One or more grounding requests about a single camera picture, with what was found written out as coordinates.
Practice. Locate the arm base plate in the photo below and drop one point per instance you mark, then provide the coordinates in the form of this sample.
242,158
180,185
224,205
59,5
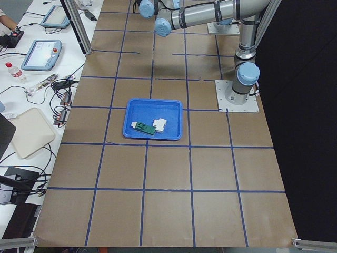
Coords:
229,101
231,29

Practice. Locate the person forearm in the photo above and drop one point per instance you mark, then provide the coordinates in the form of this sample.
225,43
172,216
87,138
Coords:
7,21

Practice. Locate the teach pendant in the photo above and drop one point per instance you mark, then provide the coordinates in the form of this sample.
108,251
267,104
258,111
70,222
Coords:
55,18
42,55

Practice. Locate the black laptop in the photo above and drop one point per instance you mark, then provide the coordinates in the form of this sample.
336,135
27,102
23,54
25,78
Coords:
7,131

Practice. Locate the far teach pendant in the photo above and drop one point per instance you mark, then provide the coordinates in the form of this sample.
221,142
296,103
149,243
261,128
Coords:
55,18

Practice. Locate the beige plastic tray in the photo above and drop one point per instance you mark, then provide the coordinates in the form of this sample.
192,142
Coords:
32,132

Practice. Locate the near teach pendant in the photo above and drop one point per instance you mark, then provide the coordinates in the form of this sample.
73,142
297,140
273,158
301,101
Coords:
42,55

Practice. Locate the black joystick box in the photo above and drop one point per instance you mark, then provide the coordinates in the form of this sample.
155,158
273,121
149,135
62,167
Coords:
11,41

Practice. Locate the green terminal block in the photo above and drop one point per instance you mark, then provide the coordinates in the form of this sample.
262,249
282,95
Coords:
141,127

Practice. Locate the blue plastic tray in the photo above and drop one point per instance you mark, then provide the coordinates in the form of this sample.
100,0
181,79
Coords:
147,110

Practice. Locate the black power adapter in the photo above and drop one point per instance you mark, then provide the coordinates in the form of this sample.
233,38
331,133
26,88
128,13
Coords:
90,16

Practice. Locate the aluminium frame post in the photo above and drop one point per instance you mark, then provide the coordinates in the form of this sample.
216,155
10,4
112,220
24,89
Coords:
73,16

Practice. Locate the white circuit breaker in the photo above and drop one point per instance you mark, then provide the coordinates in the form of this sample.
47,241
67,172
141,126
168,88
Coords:
159,125

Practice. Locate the plastic water bottle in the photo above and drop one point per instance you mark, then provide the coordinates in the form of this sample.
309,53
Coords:
16,73

